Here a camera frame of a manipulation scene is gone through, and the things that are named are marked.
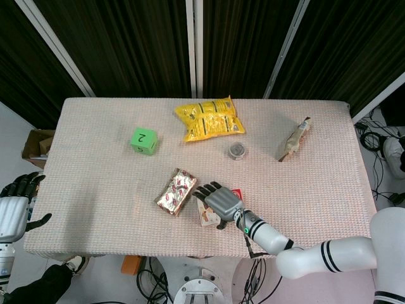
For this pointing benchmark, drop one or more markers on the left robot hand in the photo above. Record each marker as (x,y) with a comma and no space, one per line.
(12,209)

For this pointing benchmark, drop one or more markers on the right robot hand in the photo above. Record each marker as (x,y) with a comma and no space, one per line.
(221,203)

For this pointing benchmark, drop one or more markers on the red white small box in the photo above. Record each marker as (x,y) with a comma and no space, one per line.
(207,215)

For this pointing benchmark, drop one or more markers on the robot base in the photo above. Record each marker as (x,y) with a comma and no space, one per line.
(197,286)

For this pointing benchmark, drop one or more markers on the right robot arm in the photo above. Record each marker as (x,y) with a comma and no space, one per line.
(316,250)

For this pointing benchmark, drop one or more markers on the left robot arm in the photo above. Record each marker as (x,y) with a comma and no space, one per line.
(5,263)

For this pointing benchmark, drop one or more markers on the brown cardboard box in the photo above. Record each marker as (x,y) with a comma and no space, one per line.
(36,147)

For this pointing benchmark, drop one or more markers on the gold foil snack packet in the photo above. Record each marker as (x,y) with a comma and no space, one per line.
(176,196)

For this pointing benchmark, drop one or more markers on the small round grey tin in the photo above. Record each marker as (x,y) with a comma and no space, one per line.
(236,150)

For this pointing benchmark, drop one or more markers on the pink woven tablecloth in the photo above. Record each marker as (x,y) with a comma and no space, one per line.
(158,228)

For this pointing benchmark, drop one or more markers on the black trouser leg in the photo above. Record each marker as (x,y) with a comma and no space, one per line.
(41,286)

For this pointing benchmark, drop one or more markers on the yellow snack bag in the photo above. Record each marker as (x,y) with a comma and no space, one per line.
(210,120)

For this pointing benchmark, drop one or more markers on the person's shoe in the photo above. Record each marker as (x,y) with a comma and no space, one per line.
(77,263)

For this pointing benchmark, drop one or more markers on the beige wrapped snack bar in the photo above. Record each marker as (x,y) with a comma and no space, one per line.
(294,141)

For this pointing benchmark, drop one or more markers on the green numbered cube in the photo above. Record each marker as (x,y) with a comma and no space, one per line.
(144,141)

